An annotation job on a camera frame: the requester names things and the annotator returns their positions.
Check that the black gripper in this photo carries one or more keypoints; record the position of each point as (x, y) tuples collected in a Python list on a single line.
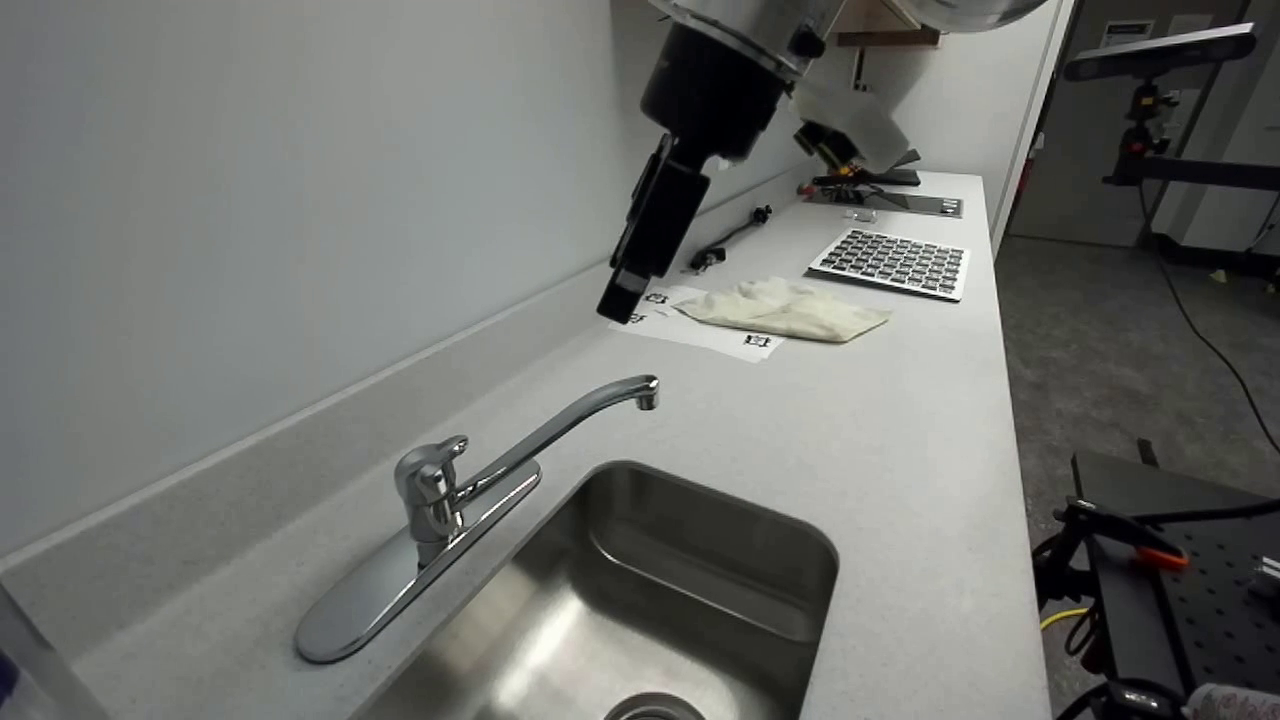
[(713, 93)]

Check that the stainless steel sink basin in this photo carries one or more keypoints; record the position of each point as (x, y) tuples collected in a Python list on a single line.
[(693, 585)]

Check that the metal sink drain strainer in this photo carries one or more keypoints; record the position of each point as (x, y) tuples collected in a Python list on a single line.
[(653, 704)]

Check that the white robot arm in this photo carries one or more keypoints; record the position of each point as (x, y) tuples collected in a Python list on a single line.
[(747, 25)]

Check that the white paper with markers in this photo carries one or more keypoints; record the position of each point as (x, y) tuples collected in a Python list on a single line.
[(722, 342)]

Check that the dark flat tray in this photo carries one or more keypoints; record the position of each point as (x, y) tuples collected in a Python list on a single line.
[(921, 205)]

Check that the grey keyboard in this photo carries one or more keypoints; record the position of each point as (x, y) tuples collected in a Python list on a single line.
[(890, 261)]

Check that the white crumpled cloth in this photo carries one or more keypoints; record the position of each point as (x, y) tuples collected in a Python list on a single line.
[(785, 314)]

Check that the black stand with red clamp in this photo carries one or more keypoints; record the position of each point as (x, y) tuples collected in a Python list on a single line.
[(1144, 134)]

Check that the black tools pile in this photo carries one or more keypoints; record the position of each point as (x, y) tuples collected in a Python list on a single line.
[(872, 179)]

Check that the chrome faucet base plate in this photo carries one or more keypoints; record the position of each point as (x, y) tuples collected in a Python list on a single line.
[(344, 615)]

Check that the gray flat panel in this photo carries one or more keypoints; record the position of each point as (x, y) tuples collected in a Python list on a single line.
[(1165, 48)]

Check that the chrome faucet spout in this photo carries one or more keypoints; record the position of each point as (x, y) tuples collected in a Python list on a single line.
[(573, 421)]

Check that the black perforated table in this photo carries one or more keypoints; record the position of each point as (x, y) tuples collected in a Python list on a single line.
[(1202, 585)]

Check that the black rod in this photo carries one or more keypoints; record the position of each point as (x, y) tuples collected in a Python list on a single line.
[(724, 243)]

